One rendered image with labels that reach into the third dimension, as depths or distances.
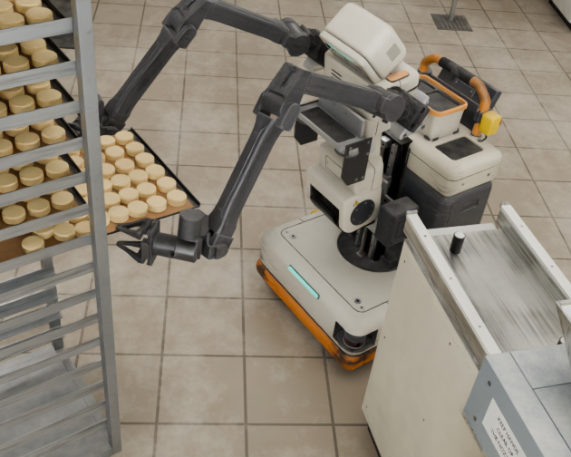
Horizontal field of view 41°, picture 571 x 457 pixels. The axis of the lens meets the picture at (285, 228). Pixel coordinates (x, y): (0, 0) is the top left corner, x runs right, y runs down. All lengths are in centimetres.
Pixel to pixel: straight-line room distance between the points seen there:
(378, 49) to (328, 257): 95
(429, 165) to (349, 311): 57
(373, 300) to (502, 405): 142
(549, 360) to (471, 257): 75
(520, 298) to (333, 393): 97
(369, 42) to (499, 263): 71
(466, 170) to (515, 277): 56
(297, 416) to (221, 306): 58
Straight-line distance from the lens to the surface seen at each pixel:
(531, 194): 401
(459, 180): 257
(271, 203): 356
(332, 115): 245
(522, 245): 219
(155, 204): 195
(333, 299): 273
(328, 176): 258
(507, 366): 141
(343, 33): 229
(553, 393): 140
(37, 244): 185
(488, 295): 205
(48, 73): 160
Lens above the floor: 217
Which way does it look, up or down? 39 degrees down
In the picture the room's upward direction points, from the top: 7 degrees clockwise
